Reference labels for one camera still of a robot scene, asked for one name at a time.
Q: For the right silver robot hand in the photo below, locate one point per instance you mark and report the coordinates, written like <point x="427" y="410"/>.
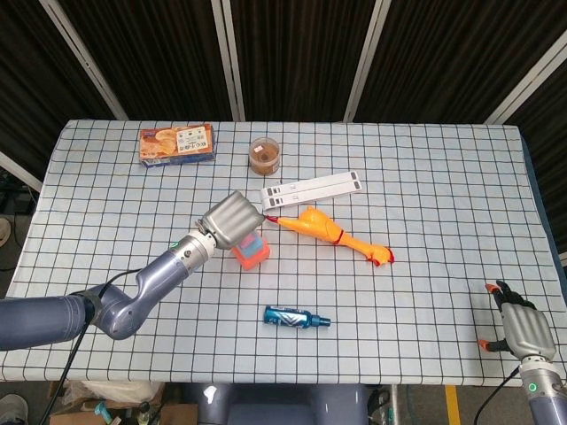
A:
<point x="527" y="332"/>

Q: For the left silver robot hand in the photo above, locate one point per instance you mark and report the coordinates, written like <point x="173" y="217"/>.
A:
<point x="232" y="219"/>

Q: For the light blue foam cube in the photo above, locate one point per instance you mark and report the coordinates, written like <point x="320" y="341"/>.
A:
<point x="253" y="250"/>

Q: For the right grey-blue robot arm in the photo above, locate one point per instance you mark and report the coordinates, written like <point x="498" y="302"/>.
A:
<point x="542" y="398"/>

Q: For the orange foam cube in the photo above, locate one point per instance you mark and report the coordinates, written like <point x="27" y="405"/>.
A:
<point x="257" y="261"/>

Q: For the clear jar of rubber bands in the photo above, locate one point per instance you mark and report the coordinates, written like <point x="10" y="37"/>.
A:
<point x="264" y="157"/>

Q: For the yellow rubber chicken toy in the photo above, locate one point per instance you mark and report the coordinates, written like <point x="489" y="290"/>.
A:
<point x="316" y="226"/>

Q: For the orange snack box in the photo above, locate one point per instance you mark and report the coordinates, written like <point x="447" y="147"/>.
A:
<point x="177" y="144"/>

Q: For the blue spray bottle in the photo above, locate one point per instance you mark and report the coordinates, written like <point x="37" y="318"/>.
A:
<point x="285" y="317"/>

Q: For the checkered tablecloth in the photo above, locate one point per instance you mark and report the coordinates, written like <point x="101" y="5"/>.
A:
<point x="398" y="310"/>

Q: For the grey-blue robot torso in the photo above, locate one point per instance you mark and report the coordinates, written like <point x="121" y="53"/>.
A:
<point x="283" y="407"/>

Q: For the cardboard box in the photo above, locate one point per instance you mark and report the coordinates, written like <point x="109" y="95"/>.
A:
<point x="77" y="418"/>
<point x="177" y="416"/>

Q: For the white plastic bag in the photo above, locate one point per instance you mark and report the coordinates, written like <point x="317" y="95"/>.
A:
<point x="119" y="391"/>

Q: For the beige shoe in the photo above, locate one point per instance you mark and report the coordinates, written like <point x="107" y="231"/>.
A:
<point x="3" y="231"/>

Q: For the teal plastic bottle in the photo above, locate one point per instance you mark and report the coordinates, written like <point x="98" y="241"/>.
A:
<point x="105" y="414"/>

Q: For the grey shoe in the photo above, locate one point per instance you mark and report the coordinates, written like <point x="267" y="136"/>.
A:
<point x="12" y="408"/>

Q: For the white partition post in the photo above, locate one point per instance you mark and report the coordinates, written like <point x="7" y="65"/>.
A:
<point x="531" y="82"/>
<point x="20" y="170"/>
<point x="366" y="62"/>
<point x="230" y="62"/>
<point x="84" y="62"/>

